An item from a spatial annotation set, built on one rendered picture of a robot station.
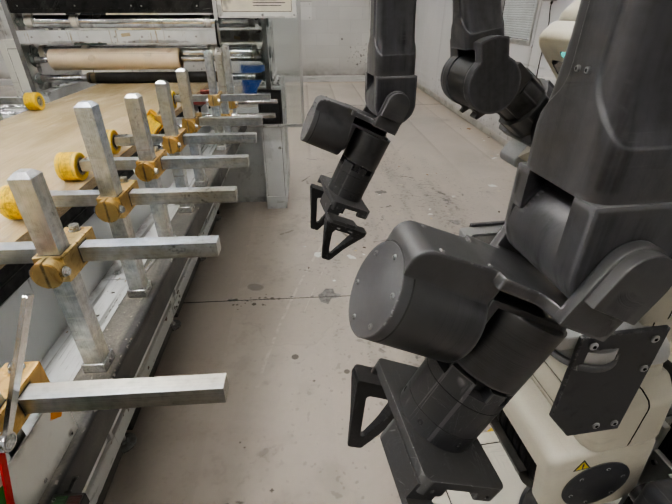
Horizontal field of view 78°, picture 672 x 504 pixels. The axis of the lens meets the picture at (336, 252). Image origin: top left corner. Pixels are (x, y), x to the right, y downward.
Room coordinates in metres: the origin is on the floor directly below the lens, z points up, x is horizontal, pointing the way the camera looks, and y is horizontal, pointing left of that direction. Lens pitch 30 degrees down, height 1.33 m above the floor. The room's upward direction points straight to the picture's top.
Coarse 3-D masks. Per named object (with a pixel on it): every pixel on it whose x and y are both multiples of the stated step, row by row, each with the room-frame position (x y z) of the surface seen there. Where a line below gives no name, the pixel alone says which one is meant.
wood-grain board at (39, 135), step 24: (72, 96) 2.44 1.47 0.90; (96, 96) 2.44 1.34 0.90; (120, 96) 2.44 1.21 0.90; (144, 96) 2.44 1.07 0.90; (24, 120) 1.87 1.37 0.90; (48, 120) 1.87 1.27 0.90; (72, 120) 1.87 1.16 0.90; (120, 120) 1.87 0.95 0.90; (0, 144) 1.50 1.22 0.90; (24, 144) 1.50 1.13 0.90; (48, 144) 1.50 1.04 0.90; (72, 144) 1.50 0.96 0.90; (0, 168) 1.23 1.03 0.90; (24, 168) 1.23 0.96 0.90; (48, 168) 1.23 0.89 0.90; (0, 216) 0.89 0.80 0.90; (0, 240) 0.77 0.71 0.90; (24, 240) 0.80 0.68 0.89
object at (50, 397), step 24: (48, 384) 0.42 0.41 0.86; (72, 384) 0.42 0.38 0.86; (96, 384) 0.42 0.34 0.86; (120, 384) 0.42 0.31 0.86; (144, 384) 0.42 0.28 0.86; (168, 384) 0.42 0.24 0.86; (192, 384) 0.42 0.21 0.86; (216, 384) 0.42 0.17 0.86; (24, 408) 0.39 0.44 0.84; (48, 408) 0.39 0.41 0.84; (72, 408) 0.40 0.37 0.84; (96, 408) 0.40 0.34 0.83; (120, 408) 0.40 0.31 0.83
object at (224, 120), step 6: (180, 120) 1.63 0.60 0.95; (204, 120) 1.64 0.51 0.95; (210, 120) 1.64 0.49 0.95; (216, 120) 1.64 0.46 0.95; (222, 120) 1.64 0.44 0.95; (228, 120) 1.65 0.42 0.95; (234, 120) 1.65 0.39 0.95; (240, 120) 1.65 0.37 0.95; (246, 120) 1.65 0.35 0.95; (252, 120) 1.65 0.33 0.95; (258, 120) 1.65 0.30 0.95
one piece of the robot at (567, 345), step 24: (576, 336) 0.32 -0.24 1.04; (624, 336) 0.32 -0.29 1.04; (648, 336) 0.32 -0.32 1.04; (576, 360) 0.31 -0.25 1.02; (600, 360) 0.31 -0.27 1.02; (624, 360) 0.32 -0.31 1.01; (648, 360) 0.33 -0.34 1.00; (576, 384) 0.31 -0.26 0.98; (600, 384) 0.32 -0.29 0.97; (624, 384) 0.32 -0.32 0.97; (552, 408) 0.31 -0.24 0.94; (576, 408) 0.32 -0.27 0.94; (600, 408) 0.32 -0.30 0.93; (624, 408) 0.33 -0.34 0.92; (576, 432) 0.32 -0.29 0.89
